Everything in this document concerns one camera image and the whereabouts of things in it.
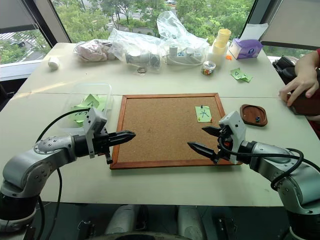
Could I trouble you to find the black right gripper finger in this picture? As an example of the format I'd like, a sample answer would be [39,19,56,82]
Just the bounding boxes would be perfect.
[187,141,219,165]
[201,125,222,139]

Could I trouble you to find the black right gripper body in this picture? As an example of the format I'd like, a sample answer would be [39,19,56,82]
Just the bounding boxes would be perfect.
[213,123,235,165]

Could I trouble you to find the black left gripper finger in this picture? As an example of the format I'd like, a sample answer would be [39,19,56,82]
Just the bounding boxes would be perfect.
[109,135,136,148]
[108,129,137,141]

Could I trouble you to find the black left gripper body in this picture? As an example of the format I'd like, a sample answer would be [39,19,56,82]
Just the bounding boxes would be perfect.
[93,128,114,165]

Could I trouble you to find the green note with blue mark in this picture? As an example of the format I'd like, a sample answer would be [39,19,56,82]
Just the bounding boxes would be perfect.
[194,105,213,123]

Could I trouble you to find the green paper label with writing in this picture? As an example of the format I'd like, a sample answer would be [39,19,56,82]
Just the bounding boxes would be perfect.
[71,106,90,124]

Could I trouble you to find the wood framed cork board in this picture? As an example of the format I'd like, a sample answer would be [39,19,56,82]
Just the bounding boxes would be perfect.
[109,92,243,171]

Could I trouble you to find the green note with caret mark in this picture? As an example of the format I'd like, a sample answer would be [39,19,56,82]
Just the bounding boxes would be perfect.
[79,93,107,112]

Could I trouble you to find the green note with triangle mark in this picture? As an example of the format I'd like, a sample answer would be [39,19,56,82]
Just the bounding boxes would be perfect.
[229,67,242,81]

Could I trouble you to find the person's bare hand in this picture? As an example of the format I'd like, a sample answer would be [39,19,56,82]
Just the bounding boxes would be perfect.
[278,53,320,109]

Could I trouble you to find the dark wooden tray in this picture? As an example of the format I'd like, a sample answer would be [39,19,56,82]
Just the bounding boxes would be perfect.
[239,103,269,129]

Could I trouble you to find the clear plastic container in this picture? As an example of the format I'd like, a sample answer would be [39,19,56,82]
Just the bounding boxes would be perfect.
[60,82,114,132]

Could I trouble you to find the grey rounded robot leg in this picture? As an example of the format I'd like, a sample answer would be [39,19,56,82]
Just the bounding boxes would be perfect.
[103,204,151,237]
[176,205,209,240]

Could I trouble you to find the grey cylinders in clear bag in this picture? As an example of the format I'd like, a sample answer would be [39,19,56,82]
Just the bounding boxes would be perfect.
[124,50,161,69]

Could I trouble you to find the white power strip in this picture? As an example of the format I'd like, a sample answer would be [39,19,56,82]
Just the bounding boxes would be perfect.
[165,43,204,67]

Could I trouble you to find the purple tissue box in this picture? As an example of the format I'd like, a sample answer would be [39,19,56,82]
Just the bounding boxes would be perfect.
[228,37,264,60]

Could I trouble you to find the bag of pink cloth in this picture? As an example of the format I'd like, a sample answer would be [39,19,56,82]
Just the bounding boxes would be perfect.
[73,39,119,63]

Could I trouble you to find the stack of yellow cups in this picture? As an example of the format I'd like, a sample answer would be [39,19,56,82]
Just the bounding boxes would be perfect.
[211,28,232,55]

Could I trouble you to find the brown wooden block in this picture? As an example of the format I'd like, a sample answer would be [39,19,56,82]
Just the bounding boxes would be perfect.
[286,87,320,117]

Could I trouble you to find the white tape roll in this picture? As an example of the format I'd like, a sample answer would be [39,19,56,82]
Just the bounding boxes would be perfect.
[47,56,61,72]

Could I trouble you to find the person's red clothing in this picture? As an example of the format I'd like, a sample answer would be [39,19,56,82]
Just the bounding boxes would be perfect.
[308,48,320,141]

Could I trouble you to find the large clear plastic bag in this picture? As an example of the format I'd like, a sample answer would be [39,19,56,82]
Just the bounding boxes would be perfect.
[108,10,210,74]

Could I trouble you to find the black bag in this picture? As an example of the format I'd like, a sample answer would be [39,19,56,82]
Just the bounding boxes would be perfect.
[272,55,301,85]

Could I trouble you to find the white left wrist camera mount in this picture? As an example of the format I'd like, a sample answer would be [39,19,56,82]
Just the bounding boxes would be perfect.
[82,107,108,159]

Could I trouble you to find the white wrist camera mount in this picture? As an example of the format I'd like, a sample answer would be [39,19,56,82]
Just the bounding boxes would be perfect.
[82,107,108,159]
[218,110,248,166]

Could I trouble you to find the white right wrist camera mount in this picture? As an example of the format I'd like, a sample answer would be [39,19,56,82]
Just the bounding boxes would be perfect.
[218,110,248,166]

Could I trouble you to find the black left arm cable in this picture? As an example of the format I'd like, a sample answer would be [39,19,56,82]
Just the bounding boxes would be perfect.
[35,108,91,240]

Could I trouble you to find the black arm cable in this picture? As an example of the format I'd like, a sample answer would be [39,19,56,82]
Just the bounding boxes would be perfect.
[216,138,305,192]
[35,108,91,240]

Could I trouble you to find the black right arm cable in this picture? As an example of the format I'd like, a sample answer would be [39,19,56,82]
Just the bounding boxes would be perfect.
[216,138,305,192]

